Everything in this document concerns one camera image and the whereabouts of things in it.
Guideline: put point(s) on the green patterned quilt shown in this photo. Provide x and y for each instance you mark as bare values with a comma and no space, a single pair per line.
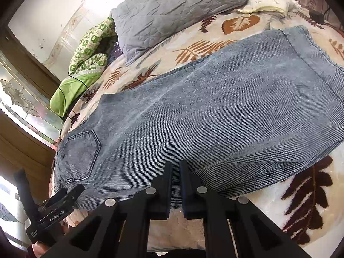
88,56

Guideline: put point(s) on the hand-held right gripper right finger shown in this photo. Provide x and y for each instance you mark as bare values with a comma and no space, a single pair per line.
185,174

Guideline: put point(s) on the black charger adapter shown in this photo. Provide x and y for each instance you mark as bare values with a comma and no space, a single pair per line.
316,16

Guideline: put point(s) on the grey quilted pillow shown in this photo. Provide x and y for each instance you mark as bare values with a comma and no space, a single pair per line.
172,13

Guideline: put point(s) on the blue denim pants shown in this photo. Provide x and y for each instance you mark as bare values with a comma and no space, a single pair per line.
215,113

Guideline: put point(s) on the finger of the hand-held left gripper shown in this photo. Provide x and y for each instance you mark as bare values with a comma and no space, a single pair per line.
71,192

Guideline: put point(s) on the brown wooden door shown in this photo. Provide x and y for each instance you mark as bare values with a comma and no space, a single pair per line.
21,166

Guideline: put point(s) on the person's left hand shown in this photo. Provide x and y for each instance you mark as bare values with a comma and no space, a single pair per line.
37,251

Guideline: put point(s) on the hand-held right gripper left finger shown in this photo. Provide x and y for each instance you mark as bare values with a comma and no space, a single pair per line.
168,174

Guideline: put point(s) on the purple cloth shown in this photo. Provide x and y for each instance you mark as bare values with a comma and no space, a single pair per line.
115,51

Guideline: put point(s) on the leaded glass door panel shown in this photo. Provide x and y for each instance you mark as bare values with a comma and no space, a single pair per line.
10,209
24,96

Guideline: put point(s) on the leaf print blanket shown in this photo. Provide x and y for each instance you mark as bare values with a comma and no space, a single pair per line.
268,201

